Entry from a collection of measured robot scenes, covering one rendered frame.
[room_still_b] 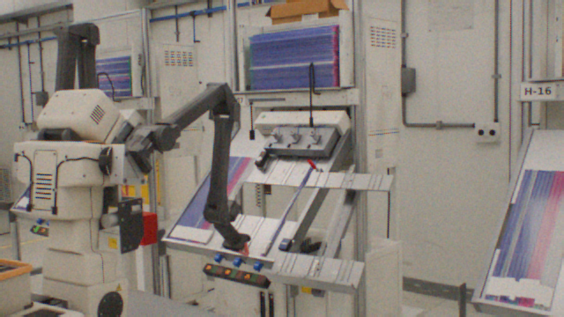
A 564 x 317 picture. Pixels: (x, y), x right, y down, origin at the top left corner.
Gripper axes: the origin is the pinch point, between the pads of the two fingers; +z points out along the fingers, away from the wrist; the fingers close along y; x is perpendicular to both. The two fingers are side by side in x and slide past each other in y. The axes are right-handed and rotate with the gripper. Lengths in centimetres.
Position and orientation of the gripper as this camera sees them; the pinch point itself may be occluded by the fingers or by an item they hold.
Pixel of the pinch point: (247, 254)
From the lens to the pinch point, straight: 231.0
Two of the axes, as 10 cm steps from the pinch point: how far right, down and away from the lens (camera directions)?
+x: -4.5, 7.5, -4.9
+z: 4.6, 6.7, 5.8
